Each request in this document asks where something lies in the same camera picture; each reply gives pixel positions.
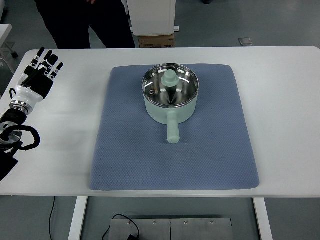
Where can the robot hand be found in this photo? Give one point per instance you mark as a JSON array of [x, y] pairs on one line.
[[30, 91]]

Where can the glass lid with green knob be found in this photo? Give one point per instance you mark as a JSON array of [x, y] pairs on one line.
[[169, 78]]

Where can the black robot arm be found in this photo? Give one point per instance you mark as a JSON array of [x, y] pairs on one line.
[[10, 136]]

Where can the white side table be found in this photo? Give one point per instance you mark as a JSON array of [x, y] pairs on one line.
[[5, 31]]

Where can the person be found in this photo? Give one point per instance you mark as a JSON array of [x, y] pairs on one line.
[[67, 25]]

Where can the cardboard box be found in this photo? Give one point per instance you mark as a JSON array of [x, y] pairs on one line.
[[155, 41]]

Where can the white table leg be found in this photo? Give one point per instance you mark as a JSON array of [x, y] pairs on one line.
[[77, 220], [263, 220]]

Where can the white cabinet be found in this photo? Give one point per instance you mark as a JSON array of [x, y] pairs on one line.
[[152, 17]]

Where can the blue textured mat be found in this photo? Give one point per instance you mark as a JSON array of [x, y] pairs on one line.
[[175, 170]]

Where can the grey metal plate with screws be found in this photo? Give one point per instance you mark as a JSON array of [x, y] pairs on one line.
[[195, 230]]

